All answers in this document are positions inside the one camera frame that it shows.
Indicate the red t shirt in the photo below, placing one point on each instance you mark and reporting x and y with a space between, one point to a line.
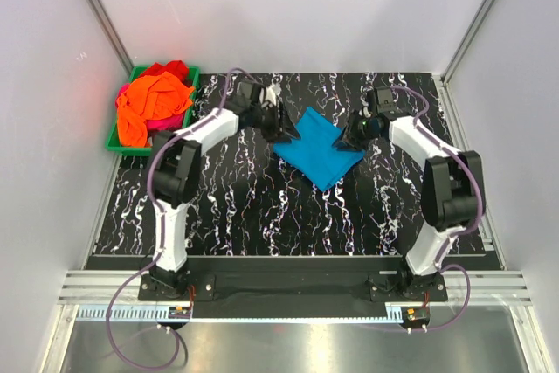
175 67

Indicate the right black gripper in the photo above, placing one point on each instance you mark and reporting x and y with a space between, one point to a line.
348 140

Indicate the blue t shirt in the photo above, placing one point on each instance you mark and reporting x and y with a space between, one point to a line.
314 154

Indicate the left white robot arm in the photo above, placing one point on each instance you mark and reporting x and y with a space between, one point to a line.
175 165

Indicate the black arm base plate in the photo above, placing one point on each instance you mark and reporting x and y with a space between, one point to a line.
375 278

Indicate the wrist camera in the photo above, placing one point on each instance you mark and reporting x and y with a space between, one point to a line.
378 101
269 96

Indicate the pink t shirt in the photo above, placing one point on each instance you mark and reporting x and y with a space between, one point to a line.
129 121

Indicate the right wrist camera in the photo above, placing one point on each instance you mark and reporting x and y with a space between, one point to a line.
378 101

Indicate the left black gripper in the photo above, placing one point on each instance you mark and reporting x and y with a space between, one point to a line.
281 129

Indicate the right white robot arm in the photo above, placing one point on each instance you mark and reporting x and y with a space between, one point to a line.
452 193

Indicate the orange t shirt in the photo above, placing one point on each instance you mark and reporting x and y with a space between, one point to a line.
153 98

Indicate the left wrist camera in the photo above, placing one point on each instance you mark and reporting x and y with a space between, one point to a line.
269 96

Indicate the white slotted cable duct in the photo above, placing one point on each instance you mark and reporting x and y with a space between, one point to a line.
375 313

